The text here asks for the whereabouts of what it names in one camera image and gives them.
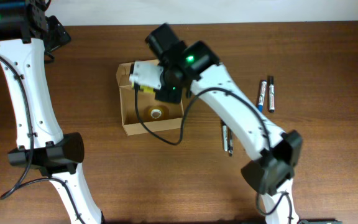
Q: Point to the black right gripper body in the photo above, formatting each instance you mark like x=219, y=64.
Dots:
x=170, y=89

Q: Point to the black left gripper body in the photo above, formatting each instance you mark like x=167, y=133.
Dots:
x=58, y=36

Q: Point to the yellow highlighter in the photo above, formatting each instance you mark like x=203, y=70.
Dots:
x=144, y=89

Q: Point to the yellow tape roll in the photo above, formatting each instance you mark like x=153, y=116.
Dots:
x=156, y=113

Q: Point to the brown cardboard box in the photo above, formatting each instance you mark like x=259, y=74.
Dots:
x=129, y=119

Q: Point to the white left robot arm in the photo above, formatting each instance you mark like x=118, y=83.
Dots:
x=28, y=38

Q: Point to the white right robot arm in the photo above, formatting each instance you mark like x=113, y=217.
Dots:
x=273, y=152

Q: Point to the black permanent marker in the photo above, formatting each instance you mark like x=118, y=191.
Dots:
x=224, y=129

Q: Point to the black ballpoint pen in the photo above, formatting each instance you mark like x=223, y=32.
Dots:
x=230, y=142

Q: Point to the blue whiteboard marker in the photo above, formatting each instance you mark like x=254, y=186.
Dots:
x=262, y=91

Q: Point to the black whiteboard marker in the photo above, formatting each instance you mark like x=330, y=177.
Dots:
x=271, y=94

